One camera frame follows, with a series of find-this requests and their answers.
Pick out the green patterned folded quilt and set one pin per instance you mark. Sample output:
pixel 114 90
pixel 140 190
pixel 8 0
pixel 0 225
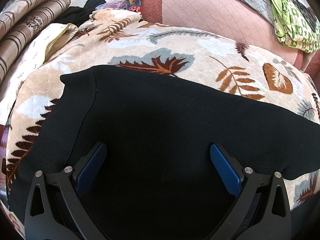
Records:
pixel 291 28

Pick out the pink quilted folded blanket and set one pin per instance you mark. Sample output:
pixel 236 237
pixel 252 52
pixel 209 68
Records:
pixel 229 18

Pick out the brown striped floral pillow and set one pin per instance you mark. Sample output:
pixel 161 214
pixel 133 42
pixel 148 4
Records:
pixel 14 12

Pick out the black knit pants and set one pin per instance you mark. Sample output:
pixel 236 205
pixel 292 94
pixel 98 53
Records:
pixel 158 181

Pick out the colourful packet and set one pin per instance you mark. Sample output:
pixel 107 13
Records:
pixel 133 5

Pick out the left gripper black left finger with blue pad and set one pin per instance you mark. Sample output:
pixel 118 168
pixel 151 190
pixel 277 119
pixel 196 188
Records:
pixel 54 210

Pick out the black garment in background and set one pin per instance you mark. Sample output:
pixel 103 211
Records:
pixel 78 15

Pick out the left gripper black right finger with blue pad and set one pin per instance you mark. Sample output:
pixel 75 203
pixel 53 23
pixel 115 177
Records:
pixel 261 209

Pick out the white cloth yellow trim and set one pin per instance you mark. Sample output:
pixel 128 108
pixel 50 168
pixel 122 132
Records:
pixel 34 55

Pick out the dark cloth on green quilt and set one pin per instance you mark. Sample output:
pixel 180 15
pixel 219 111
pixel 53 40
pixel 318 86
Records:
pixel 309 16

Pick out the beige leaf pattern blanket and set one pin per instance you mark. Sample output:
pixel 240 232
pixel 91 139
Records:
pixel 123 39

